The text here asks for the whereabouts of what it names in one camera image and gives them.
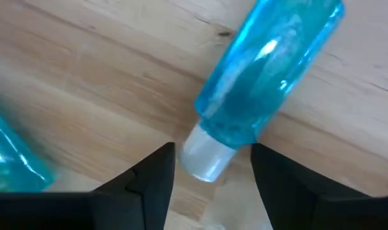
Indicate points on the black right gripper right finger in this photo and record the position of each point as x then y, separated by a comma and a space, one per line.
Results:
293, 198

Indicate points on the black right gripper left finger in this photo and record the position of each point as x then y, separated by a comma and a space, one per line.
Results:
133, 204

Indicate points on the blue mouthwash bottle white cap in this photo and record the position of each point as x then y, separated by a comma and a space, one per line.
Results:
261, 80
12, 159

